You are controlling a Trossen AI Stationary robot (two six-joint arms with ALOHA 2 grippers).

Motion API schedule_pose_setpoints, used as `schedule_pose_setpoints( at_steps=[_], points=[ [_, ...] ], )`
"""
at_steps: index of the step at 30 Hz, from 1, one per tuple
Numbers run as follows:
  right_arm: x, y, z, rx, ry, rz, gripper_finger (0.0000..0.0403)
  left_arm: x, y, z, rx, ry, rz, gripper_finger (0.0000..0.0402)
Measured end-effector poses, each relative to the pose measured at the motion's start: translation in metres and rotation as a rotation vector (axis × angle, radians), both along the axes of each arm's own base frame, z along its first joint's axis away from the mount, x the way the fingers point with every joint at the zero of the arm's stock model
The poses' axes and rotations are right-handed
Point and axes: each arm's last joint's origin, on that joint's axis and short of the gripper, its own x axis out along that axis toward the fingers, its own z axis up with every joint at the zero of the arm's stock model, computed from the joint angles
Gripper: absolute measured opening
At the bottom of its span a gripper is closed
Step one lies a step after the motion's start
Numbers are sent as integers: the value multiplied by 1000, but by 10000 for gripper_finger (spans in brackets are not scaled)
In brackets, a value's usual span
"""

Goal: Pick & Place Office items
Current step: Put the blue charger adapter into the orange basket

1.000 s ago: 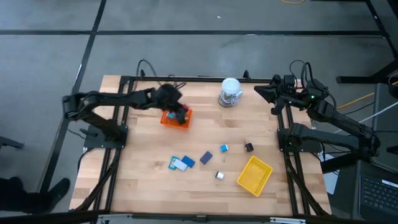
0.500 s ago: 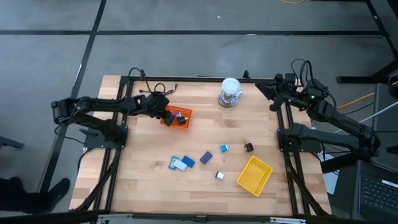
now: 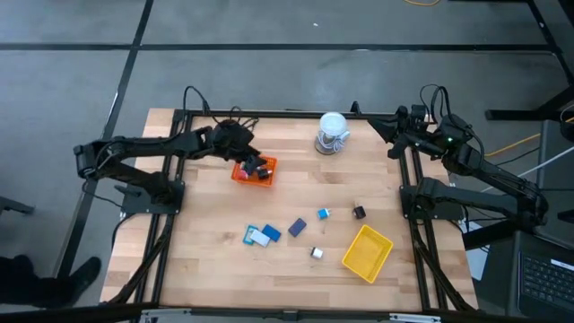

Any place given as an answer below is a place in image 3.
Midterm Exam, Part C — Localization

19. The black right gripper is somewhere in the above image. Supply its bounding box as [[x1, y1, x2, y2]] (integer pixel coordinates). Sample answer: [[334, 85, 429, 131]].
[[367, 106, 443, 159]]

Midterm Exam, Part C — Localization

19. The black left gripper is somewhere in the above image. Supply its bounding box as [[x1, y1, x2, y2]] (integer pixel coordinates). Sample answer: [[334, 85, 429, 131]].
[[226, 132, 269, 177]]

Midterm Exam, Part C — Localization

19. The bright blue box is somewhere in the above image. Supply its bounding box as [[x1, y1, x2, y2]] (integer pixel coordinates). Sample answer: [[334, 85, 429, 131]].
[[261, 223, 283, 243]]

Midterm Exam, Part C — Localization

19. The navy box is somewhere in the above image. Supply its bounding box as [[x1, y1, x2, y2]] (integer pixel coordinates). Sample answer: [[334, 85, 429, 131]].
[[287, 217, 309, 238]]

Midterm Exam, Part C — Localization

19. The orange plastic mesh basket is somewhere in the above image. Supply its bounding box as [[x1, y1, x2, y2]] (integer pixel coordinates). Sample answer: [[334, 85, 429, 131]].
[[230, 154, 278, 188]]

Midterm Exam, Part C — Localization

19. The white mushroom table lamp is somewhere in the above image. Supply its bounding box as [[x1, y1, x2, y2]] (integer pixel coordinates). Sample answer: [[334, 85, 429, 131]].
[[313, 111, 352, 156]]

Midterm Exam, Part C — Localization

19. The yellow plastic mesh basket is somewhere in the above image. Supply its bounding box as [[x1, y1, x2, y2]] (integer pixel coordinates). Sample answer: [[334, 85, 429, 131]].
[[341, 223, 395, 285]]

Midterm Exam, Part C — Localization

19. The black neighbouring table leg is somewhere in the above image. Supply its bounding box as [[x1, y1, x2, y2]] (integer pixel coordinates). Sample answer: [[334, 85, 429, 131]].
[[483, 0, 574, 122]]

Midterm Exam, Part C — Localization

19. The black side desk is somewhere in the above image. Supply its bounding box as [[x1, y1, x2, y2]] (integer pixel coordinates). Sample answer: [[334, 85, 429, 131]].
[[533, 118, 574, 250]]

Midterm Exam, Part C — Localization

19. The black laptop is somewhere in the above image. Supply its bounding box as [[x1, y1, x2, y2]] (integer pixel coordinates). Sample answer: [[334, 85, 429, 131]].
[[517, 250, 574, 320]]

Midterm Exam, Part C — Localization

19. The person's foot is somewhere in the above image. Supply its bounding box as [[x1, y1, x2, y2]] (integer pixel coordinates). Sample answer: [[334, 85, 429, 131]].
[[0, 255, 102, 310]]

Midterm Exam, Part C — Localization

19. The grey chair leg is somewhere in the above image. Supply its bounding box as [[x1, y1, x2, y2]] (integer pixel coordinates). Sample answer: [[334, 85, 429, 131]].
[[0, 196, 36, 215]]

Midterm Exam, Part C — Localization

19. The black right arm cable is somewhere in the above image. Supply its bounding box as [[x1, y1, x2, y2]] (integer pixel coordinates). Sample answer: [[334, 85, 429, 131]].
[[419, 83, 450, 123]]

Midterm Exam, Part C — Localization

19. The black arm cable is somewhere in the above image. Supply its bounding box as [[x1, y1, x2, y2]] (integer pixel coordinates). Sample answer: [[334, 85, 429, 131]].
[[419, 83, 450, 123], [181, 84, 213, 118]]

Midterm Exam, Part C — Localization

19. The black aluminium table frame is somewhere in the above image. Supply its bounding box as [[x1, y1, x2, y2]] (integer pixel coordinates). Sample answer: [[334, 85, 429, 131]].
[[134, 107, 476, 313]]

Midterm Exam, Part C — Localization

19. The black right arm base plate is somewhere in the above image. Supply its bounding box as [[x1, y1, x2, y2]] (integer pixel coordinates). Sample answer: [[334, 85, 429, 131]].
[[400, 186, 464, 221]]

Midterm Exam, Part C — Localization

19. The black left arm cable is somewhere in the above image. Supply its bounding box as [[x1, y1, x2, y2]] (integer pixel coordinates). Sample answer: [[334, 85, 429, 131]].
[[181, 84, 213, 118]]

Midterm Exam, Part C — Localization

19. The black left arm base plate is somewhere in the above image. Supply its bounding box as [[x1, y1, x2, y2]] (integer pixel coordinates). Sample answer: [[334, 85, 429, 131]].
[[114, 179, 186, 215]]

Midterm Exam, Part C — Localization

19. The yellow extension cord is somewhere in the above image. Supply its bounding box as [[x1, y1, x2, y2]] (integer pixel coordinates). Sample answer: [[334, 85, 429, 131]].
[[484, 133, 543, 158]]

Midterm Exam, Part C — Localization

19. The black left cable bundle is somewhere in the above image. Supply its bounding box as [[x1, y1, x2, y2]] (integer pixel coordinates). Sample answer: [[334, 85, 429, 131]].
[[107, 214, 177, 306]]

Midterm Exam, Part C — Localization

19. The black cable bundle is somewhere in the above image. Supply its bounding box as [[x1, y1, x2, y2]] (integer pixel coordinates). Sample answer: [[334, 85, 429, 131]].
[[410, 219, 474, 311], [107, 214, 177, 306]]

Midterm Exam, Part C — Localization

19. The black right cable bundle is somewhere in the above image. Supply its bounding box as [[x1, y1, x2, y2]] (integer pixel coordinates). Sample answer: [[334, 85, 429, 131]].
[[410, 219, 474, 311]]

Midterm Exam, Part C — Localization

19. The white floor cable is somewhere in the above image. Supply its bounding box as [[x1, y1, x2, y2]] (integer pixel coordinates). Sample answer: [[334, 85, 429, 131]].
[[480, 145, 574, 193]]

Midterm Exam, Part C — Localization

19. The silver metal bracket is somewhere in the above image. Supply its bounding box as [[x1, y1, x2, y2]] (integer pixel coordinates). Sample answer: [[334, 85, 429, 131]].
[[138, 307, 192, 323], [388, 312, 443, 323]]

